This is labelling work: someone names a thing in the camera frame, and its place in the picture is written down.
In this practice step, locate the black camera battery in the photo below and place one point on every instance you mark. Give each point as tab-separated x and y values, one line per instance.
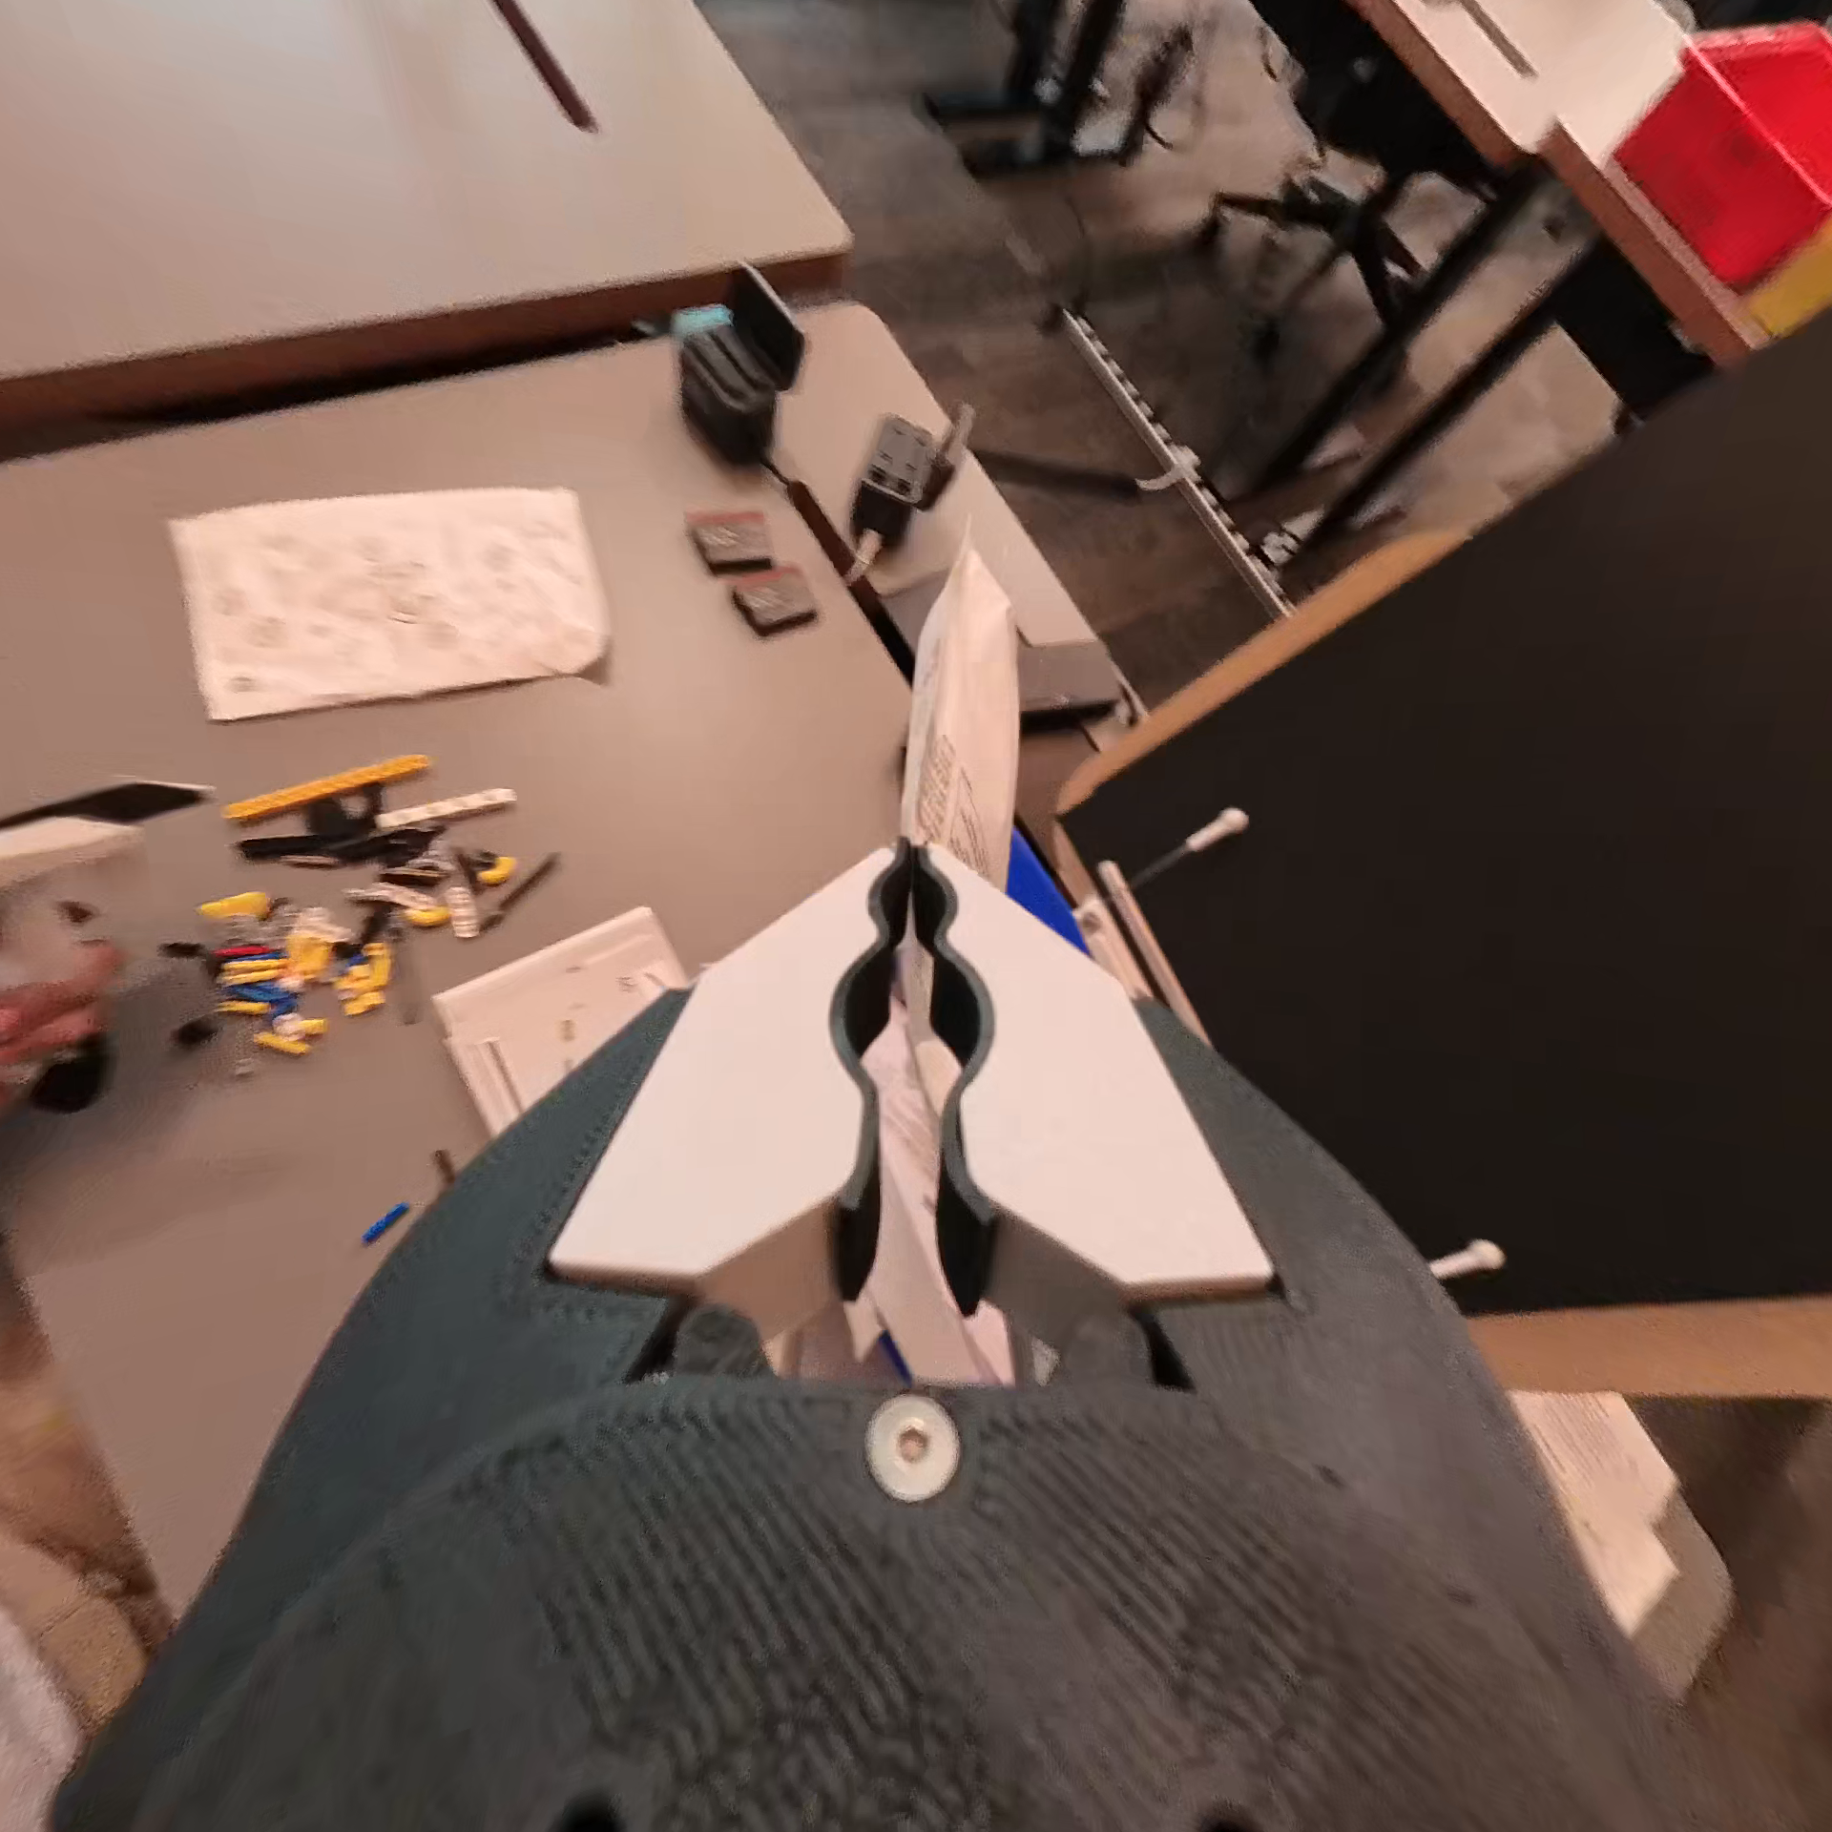
775	600
731	540

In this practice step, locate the yellow storage bin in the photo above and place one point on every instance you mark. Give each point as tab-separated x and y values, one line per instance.
1793	299

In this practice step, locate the long white lego beam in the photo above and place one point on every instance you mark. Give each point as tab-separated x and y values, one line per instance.
452	806

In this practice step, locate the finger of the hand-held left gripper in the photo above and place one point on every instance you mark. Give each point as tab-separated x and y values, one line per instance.
60	846

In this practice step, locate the blue storage bin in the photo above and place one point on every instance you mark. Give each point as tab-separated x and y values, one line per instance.
1038	897

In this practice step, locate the small black battery charger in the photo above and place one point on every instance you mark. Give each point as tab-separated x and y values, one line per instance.
894	476

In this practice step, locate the small blue lego pin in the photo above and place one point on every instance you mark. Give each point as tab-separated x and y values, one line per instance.
380	1224

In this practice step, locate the long yellow lego beam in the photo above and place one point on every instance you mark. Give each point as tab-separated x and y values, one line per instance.
331	790

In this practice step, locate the pile of small lego pieces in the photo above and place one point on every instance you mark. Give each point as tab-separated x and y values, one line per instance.
306	959

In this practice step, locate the person's left hand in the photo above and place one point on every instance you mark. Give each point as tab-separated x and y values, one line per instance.
60	1010

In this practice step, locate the black power adapter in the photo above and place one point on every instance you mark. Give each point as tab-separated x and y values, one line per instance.
1067	679

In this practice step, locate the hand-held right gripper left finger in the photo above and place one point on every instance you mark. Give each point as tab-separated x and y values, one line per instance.
713	1146

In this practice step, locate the large printed paper lego bag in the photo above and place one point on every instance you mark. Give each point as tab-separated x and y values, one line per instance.
964	688
388	600

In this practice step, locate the black battery charger case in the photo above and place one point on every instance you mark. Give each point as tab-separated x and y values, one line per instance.
722	408

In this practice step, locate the grey power strip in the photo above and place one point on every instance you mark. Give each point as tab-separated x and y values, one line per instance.
1188	470

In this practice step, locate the red storage bin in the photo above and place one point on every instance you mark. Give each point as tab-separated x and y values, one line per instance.
1732	154

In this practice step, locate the lego instruction booklet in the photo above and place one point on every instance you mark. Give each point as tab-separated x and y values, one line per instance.
558	984

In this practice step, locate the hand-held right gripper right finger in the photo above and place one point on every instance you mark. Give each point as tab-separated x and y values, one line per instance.
1106	1146

